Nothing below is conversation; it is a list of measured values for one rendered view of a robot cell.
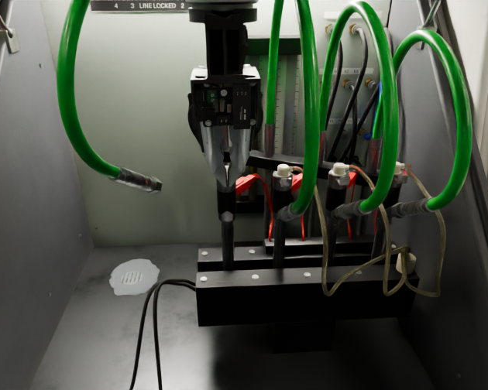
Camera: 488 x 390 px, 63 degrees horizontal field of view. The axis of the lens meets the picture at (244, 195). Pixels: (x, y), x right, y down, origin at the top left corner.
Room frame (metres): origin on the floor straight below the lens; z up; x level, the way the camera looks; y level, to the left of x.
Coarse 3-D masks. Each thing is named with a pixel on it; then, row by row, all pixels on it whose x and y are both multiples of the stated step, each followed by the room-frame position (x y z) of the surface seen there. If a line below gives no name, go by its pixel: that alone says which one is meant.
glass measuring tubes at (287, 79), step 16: (256, 48) 0.75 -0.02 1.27; (288, 48) 0.75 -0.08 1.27; (256, 64) 0.75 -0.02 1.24; (288, 64) 0.76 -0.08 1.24; (288, 80) 0.76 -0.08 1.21; (288, 96) 0.76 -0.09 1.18; (288, 112) 0.76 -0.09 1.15; (288, 128) 0.76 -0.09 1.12; (256, 144) 0.75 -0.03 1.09; (288, 144) 0.76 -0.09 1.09; (240, 176) 0.75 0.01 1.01; (272, 176) 0.76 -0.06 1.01; (256, 192) 0.76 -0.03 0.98; (272, 192) 0.76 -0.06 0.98; (240, 208) 0.74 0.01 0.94; (256, 208) 0.75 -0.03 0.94
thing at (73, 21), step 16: (80, 0) 0.38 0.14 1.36; (80, 16) 0.37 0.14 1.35; (64, 32) 0.36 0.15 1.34; (80, 32) 0.37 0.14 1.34; (64, 48) 0.35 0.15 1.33; (64, 64) 0.35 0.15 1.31; (64, 80) 0.34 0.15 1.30; (64, 96) 0.34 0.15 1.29; (64, 112) 0.34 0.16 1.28; (64, 128) 0.34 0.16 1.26; (80, 128) 0.35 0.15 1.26; (80, 144) 0.34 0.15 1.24; (96, 160) 0.36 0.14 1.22; (112, 176) 0.38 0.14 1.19
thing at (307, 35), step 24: (312, 24) 0.42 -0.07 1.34; (312, 48) 0.39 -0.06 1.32; (312, 72) 0.38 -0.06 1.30; (312, 96) 0.36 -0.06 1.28; (312, 120) 0.35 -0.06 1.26; (264, 144) 0.66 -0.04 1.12; (312, 144) 0.35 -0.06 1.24; (312, 168) 0.35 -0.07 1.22; (312, 192) 0.35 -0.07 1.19; (288, 216) 0.42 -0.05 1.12
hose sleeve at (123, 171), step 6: (120, 168) 0.39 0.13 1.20; (120, 174) 0.39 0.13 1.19; (126, 174) 0.40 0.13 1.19; (132, 174) 0.41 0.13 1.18; (138, 174) 0.42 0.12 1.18; (114, 180) 0.39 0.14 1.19; (120, 180) 0.39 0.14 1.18; (126, 180) 0.40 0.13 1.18; (132, 180) 0.41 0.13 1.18; (138, 180) 0.42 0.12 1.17; (144, 180) 0.43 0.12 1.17; (150, 180) 0.44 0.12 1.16; (132, 186) 0.42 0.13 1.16; (138, 186) 0.42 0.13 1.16; (144, 186) 0.43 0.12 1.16; (150, 186) 0.44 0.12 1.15
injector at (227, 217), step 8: (216, 184) 0.50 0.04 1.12; (224, 192) 0.49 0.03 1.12; (232, 192) 0.49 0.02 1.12; (224, 200) 0.49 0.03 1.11; (232, 200) 0.49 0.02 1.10; (224, 208) 0.49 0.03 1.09; (232, 208) 0.49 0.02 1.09; (224, 216) 0.47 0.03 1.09; (232, 216) 0.48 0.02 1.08; (224, 224) 0.49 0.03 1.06; (232, 224) 0.50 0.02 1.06; (224, 232) 0.49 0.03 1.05; (232, 232) 0.50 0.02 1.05; (224, 240) 0.49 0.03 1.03; (232, 240) 0.50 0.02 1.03; (224, 248) 0.49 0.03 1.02; (232, 248) 0.50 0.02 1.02; (224, 256) 0.49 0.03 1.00; (232, 256) 0.50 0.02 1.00; (224, 264) 0.50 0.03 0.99; (232, 264) 0.50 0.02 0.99
